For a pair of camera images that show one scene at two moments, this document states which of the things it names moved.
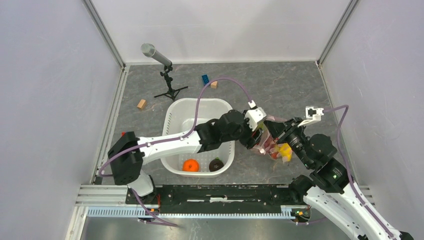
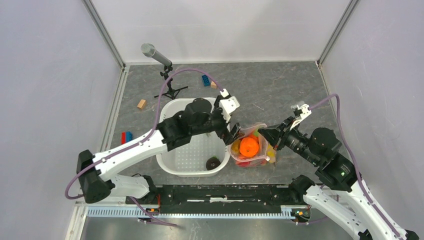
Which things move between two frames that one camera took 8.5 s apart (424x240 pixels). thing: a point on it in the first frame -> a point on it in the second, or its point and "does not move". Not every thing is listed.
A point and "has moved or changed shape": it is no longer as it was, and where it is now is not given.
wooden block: [141, 103] does not move
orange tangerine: [190, 165] -> [249, 147]
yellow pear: [285, 151] -> [271, 153]
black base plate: [275, 196] does not move
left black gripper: [249, 142] -> [224, 134]
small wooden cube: [214, 84] does not move
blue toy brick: [205, 79] does not move
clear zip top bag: [266, 143] has moved or changed shape
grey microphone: [149, 50] does not move
